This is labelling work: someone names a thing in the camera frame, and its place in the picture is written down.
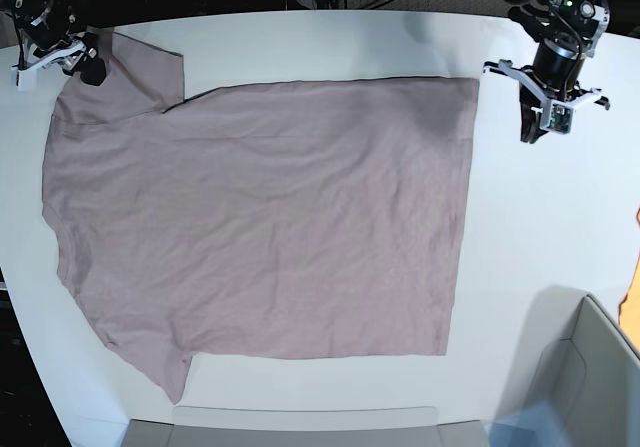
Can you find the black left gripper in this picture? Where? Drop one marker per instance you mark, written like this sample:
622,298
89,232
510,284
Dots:
557,65

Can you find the blue translucent object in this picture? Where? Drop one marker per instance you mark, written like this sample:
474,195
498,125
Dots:
525,424

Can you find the grey bin at right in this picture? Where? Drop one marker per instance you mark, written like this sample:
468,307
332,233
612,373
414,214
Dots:
586,388

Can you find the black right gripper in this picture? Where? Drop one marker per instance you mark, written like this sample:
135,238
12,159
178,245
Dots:
85,59

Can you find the orange object at right edge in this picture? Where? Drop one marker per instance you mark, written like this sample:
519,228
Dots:
628,316

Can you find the grey bin at bottom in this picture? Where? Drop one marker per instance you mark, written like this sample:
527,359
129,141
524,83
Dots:
199,426

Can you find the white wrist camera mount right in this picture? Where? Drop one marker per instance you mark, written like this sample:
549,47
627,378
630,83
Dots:
25,72

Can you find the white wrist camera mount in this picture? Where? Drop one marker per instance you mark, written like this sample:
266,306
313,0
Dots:
550,112
25,72

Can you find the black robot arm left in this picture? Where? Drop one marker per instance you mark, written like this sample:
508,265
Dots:
566,33

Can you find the grey bin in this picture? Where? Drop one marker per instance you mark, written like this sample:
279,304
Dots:
586,388
199,426

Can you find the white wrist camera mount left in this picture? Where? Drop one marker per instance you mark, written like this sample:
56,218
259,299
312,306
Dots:
550,112

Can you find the mauve pink T-shirt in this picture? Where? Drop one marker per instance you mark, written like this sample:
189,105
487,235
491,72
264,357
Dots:
295,220

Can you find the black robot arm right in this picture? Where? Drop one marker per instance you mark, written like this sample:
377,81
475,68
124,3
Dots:
50,33

